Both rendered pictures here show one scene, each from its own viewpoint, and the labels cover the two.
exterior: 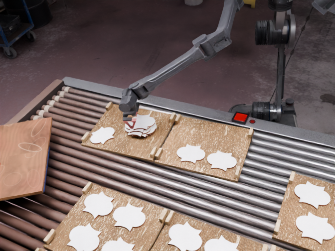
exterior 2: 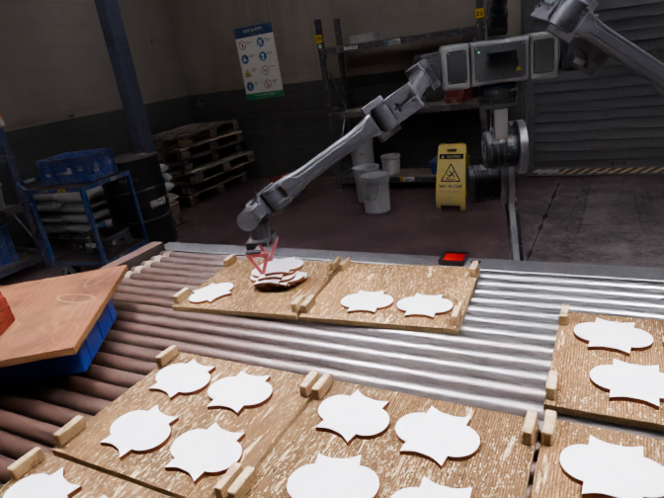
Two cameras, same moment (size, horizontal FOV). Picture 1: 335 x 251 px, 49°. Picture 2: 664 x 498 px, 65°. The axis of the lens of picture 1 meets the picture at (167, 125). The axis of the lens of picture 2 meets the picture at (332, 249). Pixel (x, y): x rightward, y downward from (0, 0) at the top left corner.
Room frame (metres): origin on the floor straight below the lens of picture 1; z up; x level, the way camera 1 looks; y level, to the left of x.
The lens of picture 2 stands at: (-0.01, -0.01, 1.56)
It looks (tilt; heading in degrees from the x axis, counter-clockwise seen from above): 21 degrees down; 359
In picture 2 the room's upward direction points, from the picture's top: 8 degrees counter-clockwise
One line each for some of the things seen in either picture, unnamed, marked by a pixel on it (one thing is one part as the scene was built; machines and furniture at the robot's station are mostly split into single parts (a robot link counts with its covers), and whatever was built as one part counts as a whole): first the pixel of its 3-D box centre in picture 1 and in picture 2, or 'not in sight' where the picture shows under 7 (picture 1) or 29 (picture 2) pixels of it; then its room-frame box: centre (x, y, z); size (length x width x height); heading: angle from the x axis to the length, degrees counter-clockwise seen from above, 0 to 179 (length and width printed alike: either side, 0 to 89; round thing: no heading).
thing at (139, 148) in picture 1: (130, 130); (261, 285); (1.47, 0.20, 0.93); 0.41 x 0.35 x 0.02; 64
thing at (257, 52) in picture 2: not in sight; (258, 62); (7.26, 0.48, 1.55); 0.61 x 0.02 x 0.91; 58
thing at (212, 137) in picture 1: (205, 146); (393, 292); (1.28, -0.18, 0.93); 0.41 x 0.35 x 0.02; 63
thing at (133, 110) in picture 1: (130, 104); (260, 230); (1.46, 0.17, 1.10); 0.10 x 0.07 x 0.07; 170
